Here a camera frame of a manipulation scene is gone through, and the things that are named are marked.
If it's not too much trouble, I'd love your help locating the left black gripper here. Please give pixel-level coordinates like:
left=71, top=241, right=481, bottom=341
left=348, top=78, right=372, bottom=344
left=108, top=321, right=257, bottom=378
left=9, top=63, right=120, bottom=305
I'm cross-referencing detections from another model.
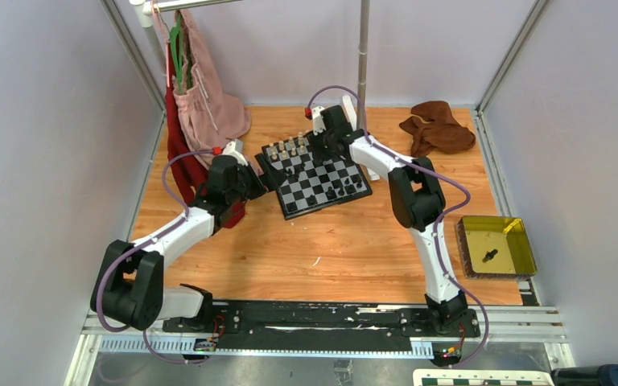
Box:
left=226, top=154, right=286, bottom=205

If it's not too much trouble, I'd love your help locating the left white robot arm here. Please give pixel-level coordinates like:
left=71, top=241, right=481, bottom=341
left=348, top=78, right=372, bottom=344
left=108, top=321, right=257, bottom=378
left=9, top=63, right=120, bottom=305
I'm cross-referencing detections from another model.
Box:
left=90, top=139, right=267, bottom=332

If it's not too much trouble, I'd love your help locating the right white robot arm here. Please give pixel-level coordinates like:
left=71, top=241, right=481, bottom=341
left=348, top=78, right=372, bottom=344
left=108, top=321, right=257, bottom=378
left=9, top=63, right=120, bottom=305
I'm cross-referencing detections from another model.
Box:
left=305, top=105, right=473, bottom=336

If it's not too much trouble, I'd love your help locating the red hanging garment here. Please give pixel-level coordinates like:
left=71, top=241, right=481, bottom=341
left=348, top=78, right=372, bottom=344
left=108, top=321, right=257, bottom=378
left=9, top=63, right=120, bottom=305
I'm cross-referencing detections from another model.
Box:
left=165, top=42, right=246, bottom=230

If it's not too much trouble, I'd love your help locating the black white chessboard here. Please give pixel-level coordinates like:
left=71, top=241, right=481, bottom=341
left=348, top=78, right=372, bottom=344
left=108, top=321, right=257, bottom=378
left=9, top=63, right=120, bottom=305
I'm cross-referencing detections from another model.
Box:
left=255, top=133, right=373, bottom=220

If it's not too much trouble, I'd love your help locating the pink hanging garment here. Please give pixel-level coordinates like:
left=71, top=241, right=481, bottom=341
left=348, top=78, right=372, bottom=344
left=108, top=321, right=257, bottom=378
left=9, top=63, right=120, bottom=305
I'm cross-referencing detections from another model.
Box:
left=167, top=10, right=251, bottom=151

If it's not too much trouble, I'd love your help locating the brown cloth pile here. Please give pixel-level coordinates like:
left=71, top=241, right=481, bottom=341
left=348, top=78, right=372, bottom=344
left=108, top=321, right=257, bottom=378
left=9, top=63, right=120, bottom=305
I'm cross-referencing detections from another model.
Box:
left=399, top=101, right=476, bottom=158

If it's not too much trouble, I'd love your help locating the green clothes hanger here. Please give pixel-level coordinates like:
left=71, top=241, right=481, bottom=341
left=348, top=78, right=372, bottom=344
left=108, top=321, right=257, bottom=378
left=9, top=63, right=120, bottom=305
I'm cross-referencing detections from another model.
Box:
left=169, top=11, right=186, bottom=95

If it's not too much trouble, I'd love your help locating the yellow transparent tray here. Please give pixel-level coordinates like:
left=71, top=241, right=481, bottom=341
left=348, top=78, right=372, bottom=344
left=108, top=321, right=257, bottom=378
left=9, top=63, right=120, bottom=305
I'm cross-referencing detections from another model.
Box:
left=455, top=216, right=538, bottom=281

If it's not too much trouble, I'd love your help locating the black piece in tray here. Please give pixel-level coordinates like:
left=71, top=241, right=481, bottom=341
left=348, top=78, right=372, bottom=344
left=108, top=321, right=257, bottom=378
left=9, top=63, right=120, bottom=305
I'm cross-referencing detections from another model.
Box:
left=482, top=248, right=498, bottom=263

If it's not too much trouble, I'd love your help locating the white clothes rack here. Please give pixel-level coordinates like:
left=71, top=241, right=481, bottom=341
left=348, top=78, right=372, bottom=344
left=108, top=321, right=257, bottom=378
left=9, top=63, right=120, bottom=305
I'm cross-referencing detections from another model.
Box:
left=129, top=0, right=371, bottom=131

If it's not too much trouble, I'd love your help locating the dark blue object corner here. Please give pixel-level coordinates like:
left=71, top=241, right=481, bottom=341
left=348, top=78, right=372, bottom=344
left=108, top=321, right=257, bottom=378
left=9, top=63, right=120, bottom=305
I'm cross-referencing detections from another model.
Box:
left=550, top=364, right=618, bottom=386

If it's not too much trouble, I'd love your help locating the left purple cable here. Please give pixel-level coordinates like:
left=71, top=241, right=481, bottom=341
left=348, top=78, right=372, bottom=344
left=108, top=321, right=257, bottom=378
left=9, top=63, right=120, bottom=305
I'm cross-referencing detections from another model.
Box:
left=95, top=146, right=224, bottom=366

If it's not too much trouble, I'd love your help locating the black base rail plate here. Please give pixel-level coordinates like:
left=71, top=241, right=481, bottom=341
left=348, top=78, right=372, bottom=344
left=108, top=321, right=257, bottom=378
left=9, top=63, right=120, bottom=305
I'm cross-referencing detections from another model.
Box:
left=163, top=300, right=480, bottom=353

